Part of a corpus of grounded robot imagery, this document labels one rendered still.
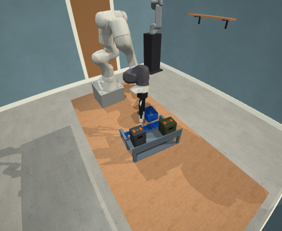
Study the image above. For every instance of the blue open-front bin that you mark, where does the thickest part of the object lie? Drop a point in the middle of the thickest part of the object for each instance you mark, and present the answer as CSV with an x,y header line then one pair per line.
x,y
147,114
155,124
147,127
127,133

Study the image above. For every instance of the olive green tool case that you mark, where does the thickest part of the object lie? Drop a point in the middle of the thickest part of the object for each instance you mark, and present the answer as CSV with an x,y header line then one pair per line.
x,y
167,125

